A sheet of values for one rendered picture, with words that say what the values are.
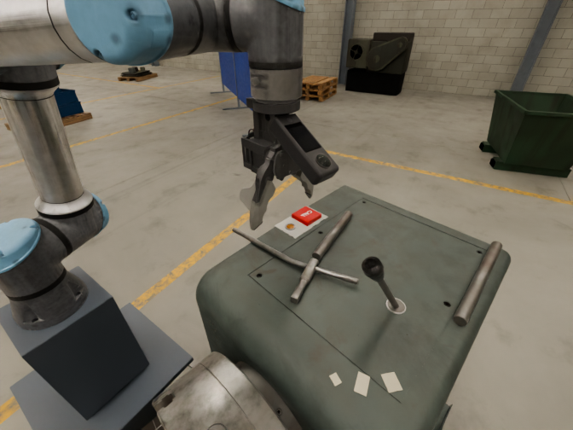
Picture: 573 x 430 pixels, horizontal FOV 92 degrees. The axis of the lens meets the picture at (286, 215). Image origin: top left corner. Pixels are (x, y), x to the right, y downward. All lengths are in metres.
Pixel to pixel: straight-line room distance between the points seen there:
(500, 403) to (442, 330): 1.58
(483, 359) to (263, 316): 1.86
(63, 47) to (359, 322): 0.56
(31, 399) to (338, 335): 1.01
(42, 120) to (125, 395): 0.81
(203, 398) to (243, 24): 0.52
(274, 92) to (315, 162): 0.11
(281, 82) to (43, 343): 0.77
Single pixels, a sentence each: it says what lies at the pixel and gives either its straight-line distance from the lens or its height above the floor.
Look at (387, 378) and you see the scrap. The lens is 0.51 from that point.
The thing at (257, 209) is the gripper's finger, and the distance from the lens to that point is 0.45.
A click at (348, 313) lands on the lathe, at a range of 0.56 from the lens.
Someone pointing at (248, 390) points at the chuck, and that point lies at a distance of 0.50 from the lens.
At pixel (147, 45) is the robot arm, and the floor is 1.68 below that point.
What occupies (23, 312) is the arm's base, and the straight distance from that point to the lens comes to 0.90.
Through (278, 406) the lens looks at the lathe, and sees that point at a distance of 0.55.
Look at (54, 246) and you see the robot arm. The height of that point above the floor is 1.27.
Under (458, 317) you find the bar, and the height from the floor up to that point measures 1.27.
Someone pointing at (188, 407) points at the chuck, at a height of 1.23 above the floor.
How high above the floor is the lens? 1.70
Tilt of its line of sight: 35 degrees down
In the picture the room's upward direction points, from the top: straight up
